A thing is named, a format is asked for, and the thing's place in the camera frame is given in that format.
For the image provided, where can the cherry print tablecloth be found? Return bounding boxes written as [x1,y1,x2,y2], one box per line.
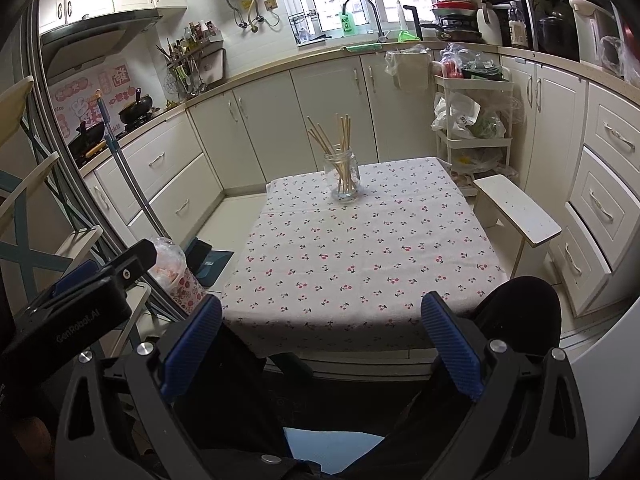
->
[220,156,509,357]

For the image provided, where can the cream two-drawer cabinet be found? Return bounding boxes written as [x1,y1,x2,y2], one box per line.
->
[82,112,224,247]

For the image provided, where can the black cooking pot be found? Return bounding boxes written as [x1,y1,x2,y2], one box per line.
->
[535,2,581,59]

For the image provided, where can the black wok with handle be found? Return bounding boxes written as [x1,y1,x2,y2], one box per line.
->
[119,88,154,124]

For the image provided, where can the white storage trolley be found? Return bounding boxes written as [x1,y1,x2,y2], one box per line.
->
[432,72,517,197]

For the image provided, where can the blue and black floor scale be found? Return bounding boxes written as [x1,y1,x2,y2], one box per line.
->
[185,240,236,287]

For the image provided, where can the hanging plastic trash bag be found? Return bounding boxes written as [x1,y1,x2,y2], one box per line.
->
[385,49,434,94]

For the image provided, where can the chrome kitchen faucet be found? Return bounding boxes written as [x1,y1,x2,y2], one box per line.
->
[342,0,389,44]

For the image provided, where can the cream door base cabinets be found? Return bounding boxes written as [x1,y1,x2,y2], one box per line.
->
[187,50,442,192]

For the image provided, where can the clear glass jar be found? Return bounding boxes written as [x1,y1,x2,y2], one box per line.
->
[324,145,361,204]

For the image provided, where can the person's right leg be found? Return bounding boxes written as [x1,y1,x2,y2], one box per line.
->
[340,276,562,480]

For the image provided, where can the pink wall posters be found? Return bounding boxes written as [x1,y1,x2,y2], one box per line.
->
[47,62,132,137]

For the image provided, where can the grey range hood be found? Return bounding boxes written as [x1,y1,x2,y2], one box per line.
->
[40,9,164,79]

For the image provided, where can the bundle of wooden chopsticks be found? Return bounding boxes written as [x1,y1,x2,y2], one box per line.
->
[306,114,354,196]

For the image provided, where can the white plastic bag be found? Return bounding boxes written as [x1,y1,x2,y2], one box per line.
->
[432,92,482,139]

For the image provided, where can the cream three-drawer cabinet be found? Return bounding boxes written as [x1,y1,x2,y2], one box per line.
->
[550,82,640,317]

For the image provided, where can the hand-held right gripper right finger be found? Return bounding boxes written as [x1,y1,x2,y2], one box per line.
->
[421,291,588,480]

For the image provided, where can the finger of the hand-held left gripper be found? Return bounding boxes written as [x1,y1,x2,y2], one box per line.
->
[100,239,159,289]
[27,259,102,312]

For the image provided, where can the clear plastic bottle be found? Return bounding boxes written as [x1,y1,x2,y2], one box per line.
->
[507,2,529,50]

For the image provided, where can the wire sink basket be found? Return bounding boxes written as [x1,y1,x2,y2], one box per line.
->
[289,10,321,46]

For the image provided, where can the cream base cabinet with doors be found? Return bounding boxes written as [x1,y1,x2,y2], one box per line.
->
[500,55,592,202]

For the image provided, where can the white thermos jug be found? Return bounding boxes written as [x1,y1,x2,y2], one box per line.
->
[476,4,504,46]

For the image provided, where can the wooden folding chair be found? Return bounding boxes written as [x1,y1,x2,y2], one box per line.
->
[0,75,104,287]

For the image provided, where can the white wooden stool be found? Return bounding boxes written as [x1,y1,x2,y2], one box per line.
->
[472,174,564,282]

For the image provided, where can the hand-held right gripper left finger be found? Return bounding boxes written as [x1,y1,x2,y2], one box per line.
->
[55,294,223,480]

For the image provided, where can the clear plastic bag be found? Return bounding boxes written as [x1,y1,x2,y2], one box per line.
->
[600,35,640,82]

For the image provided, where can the black filter tap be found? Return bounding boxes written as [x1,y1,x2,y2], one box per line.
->
[403,5,424,41]

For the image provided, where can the wall utensil rack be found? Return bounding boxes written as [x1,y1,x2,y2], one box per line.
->
[154,20,227,99]

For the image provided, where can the white electric water boiler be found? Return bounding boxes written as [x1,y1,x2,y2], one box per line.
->
[569,0,624,67]

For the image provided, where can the stack of pans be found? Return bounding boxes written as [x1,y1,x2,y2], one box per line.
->
[414,0,484,44]

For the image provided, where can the floral cup in plastic bag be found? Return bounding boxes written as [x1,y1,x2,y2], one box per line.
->
[147,237,207,314]

